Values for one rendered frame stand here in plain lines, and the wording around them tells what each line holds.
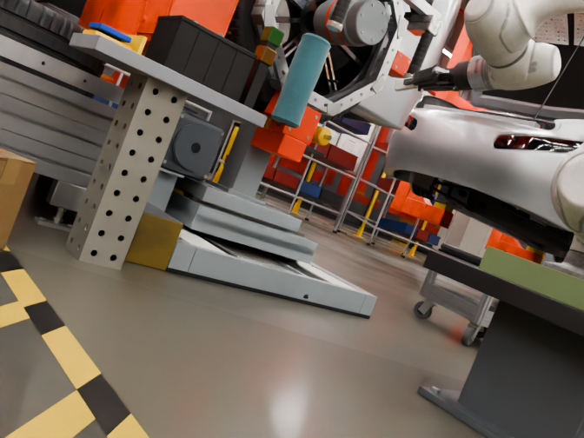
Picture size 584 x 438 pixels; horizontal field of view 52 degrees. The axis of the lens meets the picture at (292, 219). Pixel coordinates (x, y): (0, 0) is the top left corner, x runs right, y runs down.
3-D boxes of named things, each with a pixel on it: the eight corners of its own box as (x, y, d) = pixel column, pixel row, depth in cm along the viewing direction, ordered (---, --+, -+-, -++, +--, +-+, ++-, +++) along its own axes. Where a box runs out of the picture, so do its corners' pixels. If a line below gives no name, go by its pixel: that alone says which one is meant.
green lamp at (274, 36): (270, 47, 150) (276, 32, 150) (279, 48, 147) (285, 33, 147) (258, 40, 147) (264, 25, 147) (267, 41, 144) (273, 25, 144)
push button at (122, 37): (116, 46, 129) (120, 36, 129) (129, 48, 124) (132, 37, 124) (86, 31, 125) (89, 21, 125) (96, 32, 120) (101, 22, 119)
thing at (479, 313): (465, 346, 227) (499, 263, 226) (406, 312, 259) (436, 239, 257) (534, 366, 249) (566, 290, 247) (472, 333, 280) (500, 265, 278)
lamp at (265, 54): (263, 66, 150) (268, 51, 150) (272, 67, 147) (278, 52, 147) (250, 59, 148) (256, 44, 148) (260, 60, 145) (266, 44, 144)
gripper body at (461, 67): (483, 67, 157) (451, 72, 164) (467, 53, 151) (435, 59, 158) (479, 94, 156) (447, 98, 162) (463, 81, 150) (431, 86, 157)
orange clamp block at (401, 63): (374, 67, 209) (391, 77, 215) (391, 69, 203) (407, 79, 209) (382, 48, 209) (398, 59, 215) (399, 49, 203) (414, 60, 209)
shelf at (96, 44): (227, 118, 156) (231, 107, 156) (263, 128, 143) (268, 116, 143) (68, 44, 128) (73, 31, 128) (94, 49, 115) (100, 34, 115)
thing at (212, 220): (254, 236, 237) (262, 214, 236) (308, 267, 209) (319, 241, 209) (142, 202, 205) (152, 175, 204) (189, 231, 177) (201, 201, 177)
